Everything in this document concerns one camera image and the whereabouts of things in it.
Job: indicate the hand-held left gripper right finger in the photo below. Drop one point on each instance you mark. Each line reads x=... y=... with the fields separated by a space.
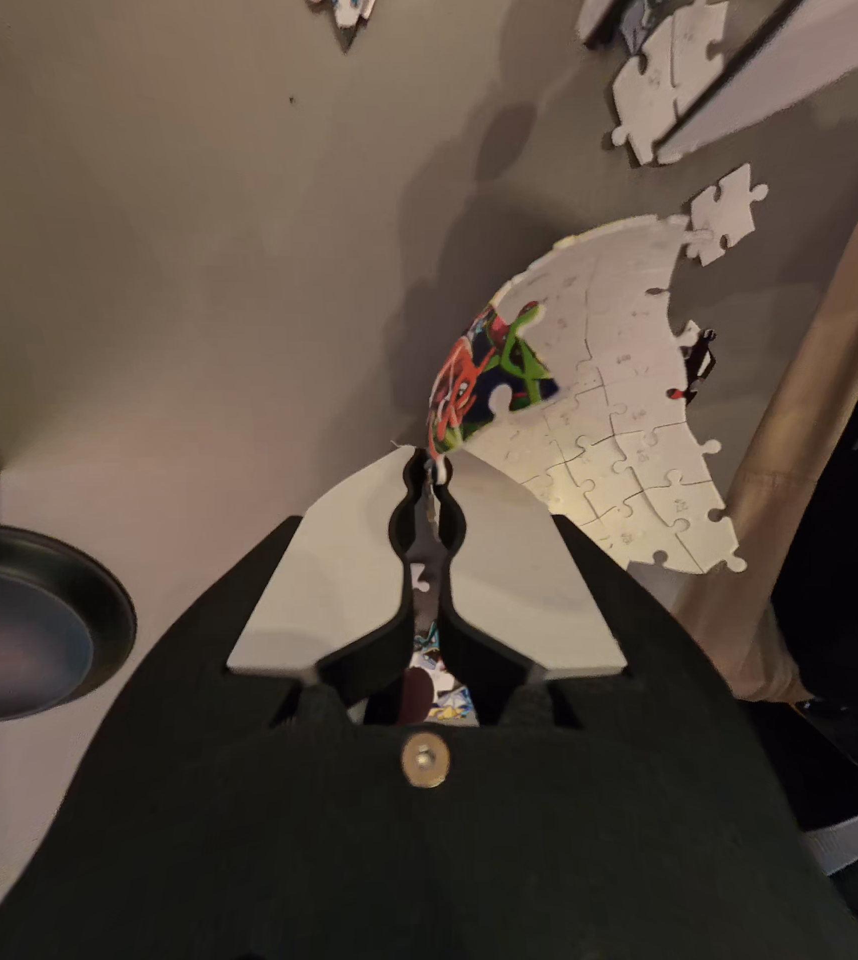
x=541 y=600

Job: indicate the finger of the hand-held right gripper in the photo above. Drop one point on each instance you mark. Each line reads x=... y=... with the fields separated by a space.
x=600 y=19
x=811 y=52

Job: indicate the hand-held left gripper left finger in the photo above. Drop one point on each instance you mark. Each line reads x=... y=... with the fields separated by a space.
x=324 y=600

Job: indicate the partly built puzzle ball shell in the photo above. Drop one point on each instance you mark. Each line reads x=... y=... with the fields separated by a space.
x=624 y=390

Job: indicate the blue white joined puzzle pieces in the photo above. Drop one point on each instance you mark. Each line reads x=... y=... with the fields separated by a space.
x=635 y=26

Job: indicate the white-backed puzzle piece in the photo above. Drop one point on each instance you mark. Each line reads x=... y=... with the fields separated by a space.
x=729 y=214
x=669 y=75

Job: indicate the heap of loose puzzle pieces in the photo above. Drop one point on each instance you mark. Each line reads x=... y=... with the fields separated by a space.
x=440 y=690

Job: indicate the yellow cream joined puzzle pieces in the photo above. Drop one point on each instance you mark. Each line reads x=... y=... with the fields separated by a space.
x=346 y=15

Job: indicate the black red puzzle piece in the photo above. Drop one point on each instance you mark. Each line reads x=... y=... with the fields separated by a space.
x=699 y=364

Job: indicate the black ball stand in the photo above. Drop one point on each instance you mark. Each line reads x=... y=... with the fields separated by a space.
x=23 y=622

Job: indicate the person's black jacket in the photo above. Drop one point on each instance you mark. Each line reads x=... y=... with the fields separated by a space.
x=849 y=525

